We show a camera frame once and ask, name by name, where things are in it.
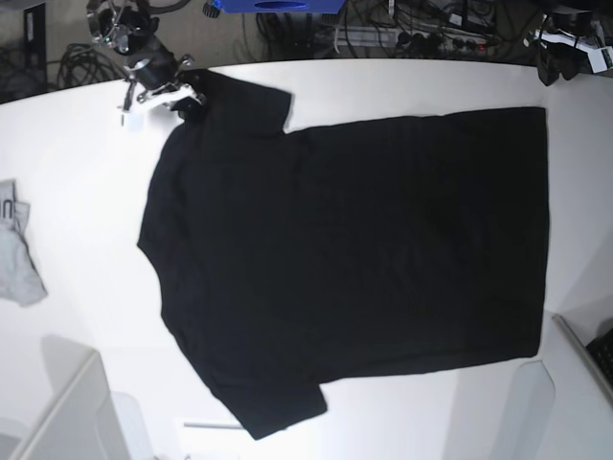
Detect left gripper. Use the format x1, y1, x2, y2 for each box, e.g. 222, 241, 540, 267
531, 13, 604, 86

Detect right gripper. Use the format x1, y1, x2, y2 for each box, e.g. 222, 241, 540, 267
125, 53, 207, 114

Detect black T-shirt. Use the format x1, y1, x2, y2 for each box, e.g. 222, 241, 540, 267
138, 71, 550, 440

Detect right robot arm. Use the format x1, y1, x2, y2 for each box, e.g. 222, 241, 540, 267
86, 1, 207, 121

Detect blue box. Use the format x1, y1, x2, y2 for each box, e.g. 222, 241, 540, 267
212, 0, 345, 13

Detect white power strip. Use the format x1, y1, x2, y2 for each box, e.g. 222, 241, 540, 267
332, 26, 490, 53

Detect grey cloth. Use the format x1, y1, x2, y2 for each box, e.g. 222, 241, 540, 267
1, 179, 47, 307

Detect black keyboard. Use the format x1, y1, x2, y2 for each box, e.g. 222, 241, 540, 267
587, 330, 613, 383

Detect white monitor back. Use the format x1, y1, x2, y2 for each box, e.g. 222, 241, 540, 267
1, 351, 155, 460

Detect white partition panel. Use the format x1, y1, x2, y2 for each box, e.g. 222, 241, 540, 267
495, 314, 612, 459

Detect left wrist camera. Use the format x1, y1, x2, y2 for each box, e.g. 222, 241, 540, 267
586, 46, 613, 74

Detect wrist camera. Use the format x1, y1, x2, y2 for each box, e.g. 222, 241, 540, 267
586, 46, 613, 74
120, 108, 145, 132

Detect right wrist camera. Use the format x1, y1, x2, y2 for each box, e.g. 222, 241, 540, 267
120, 108, 145, 132

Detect coiled black cable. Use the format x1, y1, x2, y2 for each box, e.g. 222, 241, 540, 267
57, 43, 121, 90

